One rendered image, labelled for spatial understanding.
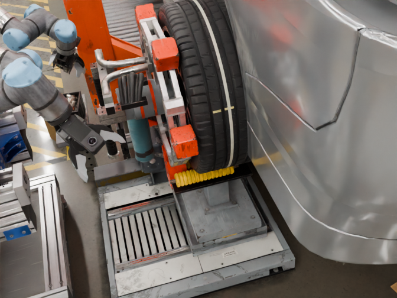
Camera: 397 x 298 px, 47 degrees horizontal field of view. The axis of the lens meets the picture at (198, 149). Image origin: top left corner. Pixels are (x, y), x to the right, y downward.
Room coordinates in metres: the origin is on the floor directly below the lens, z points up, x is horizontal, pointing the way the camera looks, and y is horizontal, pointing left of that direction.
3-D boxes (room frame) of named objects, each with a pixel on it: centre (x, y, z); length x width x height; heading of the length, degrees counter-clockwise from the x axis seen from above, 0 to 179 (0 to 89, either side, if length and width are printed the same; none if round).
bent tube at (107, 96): (1.40, 0.21, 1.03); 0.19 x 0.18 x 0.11; 100
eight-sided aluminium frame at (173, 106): (1.52, 0.11, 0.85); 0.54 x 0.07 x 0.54; 10
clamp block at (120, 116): (1.31, 0.28, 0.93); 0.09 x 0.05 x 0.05; 100
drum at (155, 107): (1.50, 0.18, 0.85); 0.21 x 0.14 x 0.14; 100
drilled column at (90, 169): (2.09, 0.66, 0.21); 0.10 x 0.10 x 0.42; 10
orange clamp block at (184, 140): (1.21, 0.05, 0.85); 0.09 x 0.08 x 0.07; 10
